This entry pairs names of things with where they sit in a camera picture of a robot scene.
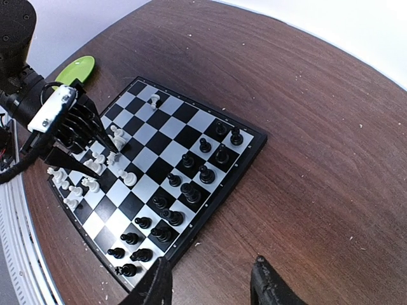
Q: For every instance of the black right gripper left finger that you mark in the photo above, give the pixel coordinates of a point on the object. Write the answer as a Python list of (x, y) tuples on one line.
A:
[(155, 287)]

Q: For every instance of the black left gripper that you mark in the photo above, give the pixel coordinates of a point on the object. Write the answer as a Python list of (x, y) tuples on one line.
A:
[(79, 127)]

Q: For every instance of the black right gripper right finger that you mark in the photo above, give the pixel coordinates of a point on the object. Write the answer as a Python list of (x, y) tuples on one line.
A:
[(268, 287)]

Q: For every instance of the black white chessboard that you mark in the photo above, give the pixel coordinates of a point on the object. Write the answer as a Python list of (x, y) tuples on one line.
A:
[(184, 156)]

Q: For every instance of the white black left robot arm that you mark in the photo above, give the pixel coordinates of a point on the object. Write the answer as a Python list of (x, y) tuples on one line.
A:
[(18, 21)]

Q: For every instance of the black rook piece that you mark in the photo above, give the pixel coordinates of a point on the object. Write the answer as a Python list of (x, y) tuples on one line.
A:
[(127, 270)]

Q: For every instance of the white rook piece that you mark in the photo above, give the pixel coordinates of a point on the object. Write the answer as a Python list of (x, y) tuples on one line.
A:
[(59, 176), (92, 184)]

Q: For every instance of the black queen piece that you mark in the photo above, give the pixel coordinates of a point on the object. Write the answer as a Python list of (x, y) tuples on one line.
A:
[(174, 218)]

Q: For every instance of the green plate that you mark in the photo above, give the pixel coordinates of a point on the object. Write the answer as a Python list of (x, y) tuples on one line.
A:
[(80, 69)]

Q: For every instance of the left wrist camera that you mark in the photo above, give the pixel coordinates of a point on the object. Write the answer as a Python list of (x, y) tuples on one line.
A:
[(51, 108)]

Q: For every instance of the aluminium front rail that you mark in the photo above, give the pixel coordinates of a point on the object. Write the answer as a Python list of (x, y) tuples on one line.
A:
[(27, 267)]

